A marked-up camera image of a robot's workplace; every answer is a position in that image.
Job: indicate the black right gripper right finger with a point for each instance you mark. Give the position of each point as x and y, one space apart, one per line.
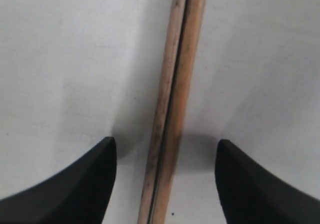
250 194

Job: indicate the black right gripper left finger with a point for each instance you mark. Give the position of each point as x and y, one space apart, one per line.
79 194

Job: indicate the brown wooden chopstick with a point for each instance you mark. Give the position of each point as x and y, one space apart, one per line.
188 43
159 120

